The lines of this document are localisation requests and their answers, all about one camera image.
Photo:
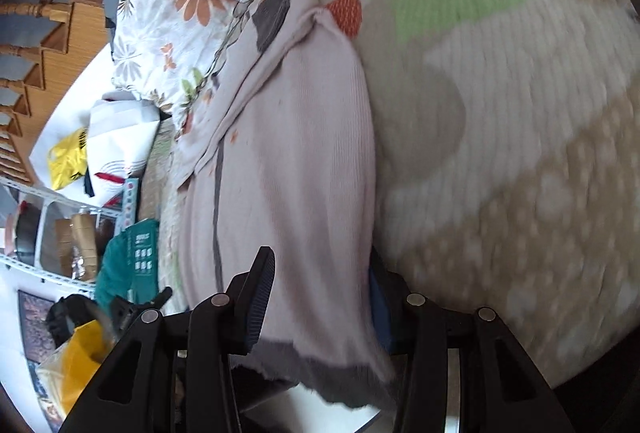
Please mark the yellow plastic bag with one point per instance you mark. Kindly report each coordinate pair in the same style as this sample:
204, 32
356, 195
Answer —
67, 158

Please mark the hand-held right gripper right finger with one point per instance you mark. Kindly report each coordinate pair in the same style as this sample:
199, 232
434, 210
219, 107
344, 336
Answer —
382, 319

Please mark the heart patchwork quilt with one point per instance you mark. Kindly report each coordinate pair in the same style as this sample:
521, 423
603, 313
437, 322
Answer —
500, 113

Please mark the pink knitted garment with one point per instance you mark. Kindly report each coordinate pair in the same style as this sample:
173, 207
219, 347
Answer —
290, 163

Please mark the teal box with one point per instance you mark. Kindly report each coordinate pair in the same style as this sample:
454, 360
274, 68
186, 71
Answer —
142, 258

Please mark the metal pot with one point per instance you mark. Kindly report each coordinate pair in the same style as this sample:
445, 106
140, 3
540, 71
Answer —
25, 233

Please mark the teal knitted cloth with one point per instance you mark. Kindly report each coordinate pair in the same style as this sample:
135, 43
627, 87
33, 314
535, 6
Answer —
111, 273

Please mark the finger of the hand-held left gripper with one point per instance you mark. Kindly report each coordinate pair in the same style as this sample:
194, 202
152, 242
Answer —
145, 303

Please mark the dark patterned rug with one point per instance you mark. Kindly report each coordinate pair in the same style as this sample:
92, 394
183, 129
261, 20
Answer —
35, 338

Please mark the brown cardboard box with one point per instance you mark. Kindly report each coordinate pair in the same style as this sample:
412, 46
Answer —
80, 243

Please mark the wooden staircase railing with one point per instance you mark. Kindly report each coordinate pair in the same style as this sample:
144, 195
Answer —
55, 33

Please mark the white paper bag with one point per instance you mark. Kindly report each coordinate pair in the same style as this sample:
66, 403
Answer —
125, 138

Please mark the light blue patterned box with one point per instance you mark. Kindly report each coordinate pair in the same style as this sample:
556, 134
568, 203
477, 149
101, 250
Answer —
129, 205

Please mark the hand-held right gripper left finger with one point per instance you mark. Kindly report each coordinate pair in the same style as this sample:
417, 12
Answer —
259, 308

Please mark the white metal rack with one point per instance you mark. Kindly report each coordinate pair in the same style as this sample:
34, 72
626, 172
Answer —
55, 205

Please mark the yellow shopping bag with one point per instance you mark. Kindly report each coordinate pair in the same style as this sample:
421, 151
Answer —
75, 363

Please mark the floral white pillow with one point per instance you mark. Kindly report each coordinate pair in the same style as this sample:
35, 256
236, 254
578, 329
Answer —
160, 43

